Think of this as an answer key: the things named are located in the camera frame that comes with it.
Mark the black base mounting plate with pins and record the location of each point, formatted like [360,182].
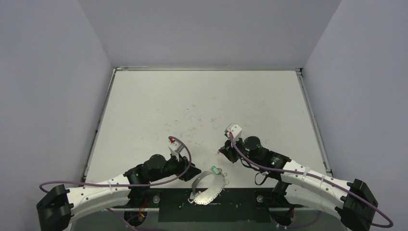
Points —
[231,205]

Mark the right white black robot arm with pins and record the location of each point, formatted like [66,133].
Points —
[352,202]

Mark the metal key holder ring plate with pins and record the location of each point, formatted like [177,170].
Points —
[209,193]

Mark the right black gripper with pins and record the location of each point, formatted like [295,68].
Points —
[232,151]

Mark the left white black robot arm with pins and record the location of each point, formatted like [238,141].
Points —
[61,205]

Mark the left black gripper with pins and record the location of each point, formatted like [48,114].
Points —
[183,165]

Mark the green tagged key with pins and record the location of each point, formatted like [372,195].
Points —
[218,171]

